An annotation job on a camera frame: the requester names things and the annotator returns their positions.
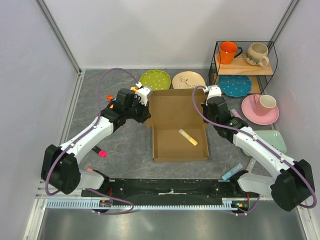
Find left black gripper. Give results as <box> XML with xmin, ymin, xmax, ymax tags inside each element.
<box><xmin>125</xmin><ymin>97</ymin><xmax>152</xmax><ymax>124</ymax></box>

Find yellow marker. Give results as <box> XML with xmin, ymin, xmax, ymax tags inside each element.
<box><xmin>178</xmin><ymin>128</ymin><xmax>198</xmax><ymax>146</ymax></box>

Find brown cardboard box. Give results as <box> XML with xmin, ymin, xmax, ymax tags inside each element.
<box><xmin>146</xmin><ymin>88</ymin><xmax>210</xmax><ymax>163</ymax></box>

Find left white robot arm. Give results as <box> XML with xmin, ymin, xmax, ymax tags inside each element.
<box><xmin>41</xmin><ymin>86</ymin><xmax>153</xmax><ymax>197</ymax></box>

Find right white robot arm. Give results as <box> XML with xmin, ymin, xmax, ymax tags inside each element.
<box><xmin>201</xmin><ymin>96</ymin><xmax>318</xmax><ymax>212</ymax></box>

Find rainbow flower plush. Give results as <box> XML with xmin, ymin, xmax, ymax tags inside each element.
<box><xmin>130</xmin><ymin>86</ymin><xmax>139</xmax><ymax>94</ymax></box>

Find purple marker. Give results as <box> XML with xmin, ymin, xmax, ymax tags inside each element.
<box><xmin>231</xmin><ymin>108</ymin><xmax>242</xmax><ymax>119</ymax></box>

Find small orange flower toy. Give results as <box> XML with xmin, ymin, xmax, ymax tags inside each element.
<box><xmin>106</xmin><ymin>95</ymin><xmax>115</xmax><ymax>102</ymax></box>

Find blue polka dot plate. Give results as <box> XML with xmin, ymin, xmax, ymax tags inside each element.
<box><xmin>218</xmin><ymin>75</ymin><xmax>252</xmax><ymax>98</ymax></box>

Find pink saucer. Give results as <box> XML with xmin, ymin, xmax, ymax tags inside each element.
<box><xmin>241</xmin><ymin>94</ymin><xmax>280</xmax><ymax>126</ymax></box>

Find green polka dot plate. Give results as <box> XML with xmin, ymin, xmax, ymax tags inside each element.
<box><xmin>139</xmin><ymin>69</ymin><xmax>172</xmax><ymax>91</ymax></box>

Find cream plate with branch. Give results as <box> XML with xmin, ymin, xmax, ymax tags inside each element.
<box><xmin>172</xmin><ymin>71</ymin><xmax>206</xmax><ymax>89</ymax></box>

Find pink cup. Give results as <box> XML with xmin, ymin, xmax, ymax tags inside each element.
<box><xmin>253</xmin><ymin>94</ymin><xmax>277</xmax><ymax>116</ymax></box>

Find pink black marker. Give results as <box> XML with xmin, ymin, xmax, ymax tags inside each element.
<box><xmin>92</xmin><ymin>146</ymin><xmax>108</xmax><ymax>158</ymax></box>

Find orange mug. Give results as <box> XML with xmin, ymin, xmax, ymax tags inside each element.
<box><xmin>218</xmin><ymin>41</ymin><xmax>243</xmax><ymax>65</ymax></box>

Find mint green square plate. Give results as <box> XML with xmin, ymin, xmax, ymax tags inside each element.
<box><xmin>255</xmin><ymin>130</ymin><xmax>287</xmax><ymax>154</ymax></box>

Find blue marker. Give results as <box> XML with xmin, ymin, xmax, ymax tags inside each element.
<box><xmin>222</xmin><ymin>163</ymin><xmax>243</xmax><ymax>181</ymax></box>

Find beige ceramic mug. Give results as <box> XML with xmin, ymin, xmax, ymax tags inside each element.
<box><xmin>245</xmin><ymin>42</ymin><xmax>270</xmax><ymax>67</ymax></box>

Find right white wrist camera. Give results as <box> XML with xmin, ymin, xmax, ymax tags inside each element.
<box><xmin>203</xmin><ymin>85</ymin><xmax>222</xmax><ymax>101</ymax></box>

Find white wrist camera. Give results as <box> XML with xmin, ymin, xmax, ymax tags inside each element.
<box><xmin>135</xmin><ymin>82</ymin><xmax>153</xmax><ymax>106</ymax></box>
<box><xmin>203</xmin><ymin>85</ymin><xmax>222</xmax><ymax>101</ymax></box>

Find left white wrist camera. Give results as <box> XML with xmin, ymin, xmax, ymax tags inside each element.
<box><xmin>135</xmin><ymin>82</ymin><xmax>153</xmax><ymax>106</ymax></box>

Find black wire shelf rack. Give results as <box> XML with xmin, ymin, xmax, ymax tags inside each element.
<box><xmin>208</xmin><ymin>41</ymin><xmax>278</xmax><ymax>94</ymax></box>

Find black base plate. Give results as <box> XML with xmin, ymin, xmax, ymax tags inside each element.
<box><xmin>97</xmin><ymin>178</ymin><xmax>258</xmax><ymax>206</ymax></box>

